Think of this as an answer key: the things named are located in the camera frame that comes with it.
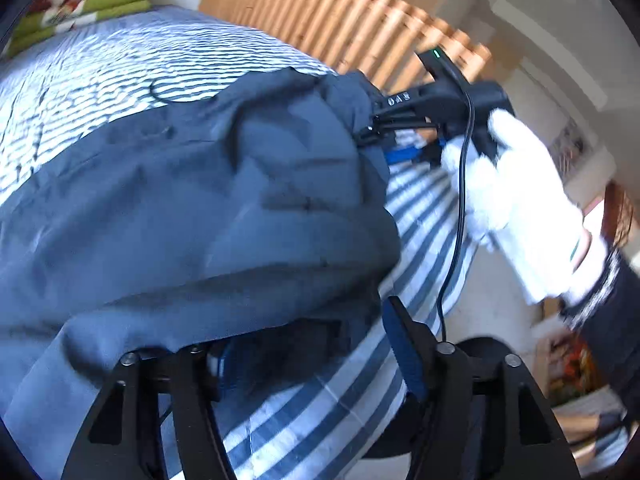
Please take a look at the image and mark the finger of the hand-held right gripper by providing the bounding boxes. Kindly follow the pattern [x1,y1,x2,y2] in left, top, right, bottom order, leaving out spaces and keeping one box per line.
[382,142,443,166]
[356,112,436,145]

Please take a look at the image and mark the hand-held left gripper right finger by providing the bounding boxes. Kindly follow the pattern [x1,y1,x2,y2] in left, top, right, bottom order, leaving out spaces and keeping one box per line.
[382,296,583,480]

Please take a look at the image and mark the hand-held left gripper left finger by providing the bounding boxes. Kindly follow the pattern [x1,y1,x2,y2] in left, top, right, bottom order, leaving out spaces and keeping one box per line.
[60,342,236,480]

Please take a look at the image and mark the dark blue pants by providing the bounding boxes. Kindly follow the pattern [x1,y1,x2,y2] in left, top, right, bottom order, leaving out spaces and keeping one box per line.
[0,67,403,480]

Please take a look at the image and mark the person's right forearm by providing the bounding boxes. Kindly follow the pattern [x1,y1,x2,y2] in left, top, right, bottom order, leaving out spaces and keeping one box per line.
[557,247,640,421]

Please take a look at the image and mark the person's right hand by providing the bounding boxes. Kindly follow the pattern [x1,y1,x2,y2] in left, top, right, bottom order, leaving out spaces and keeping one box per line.
[440,109,608,306]

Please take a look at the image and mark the brown wooden furniture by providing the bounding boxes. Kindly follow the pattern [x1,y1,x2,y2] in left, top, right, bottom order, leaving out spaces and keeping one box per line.
[602,180,638,246]

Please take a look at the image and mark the blue white striped bed quilt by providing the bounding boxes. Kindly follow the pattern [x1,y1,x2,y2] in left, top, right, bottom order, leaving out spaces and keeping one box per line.
[0,5,478,480]

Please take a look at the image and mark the green folded blanket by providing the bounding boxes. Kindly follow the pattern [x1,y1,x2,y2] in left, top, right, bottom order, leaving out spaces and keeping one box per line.
[5,0,161,56]

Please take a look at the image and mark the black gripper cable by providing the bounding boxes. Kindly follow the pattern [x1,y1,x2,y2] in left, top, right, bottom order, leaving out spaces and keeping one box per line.
[436,72,476,343]

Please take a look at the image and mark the wooden slat bed rail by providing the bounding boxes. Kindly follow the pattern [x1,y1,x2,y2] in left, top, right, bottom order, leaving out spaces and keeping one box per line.
[198,0,493,93]

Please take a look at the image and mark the white lattice wall rack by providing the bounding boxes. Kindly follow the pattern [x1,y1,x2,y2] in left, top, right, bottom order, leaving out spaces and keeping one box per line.
[547,115,596,181]

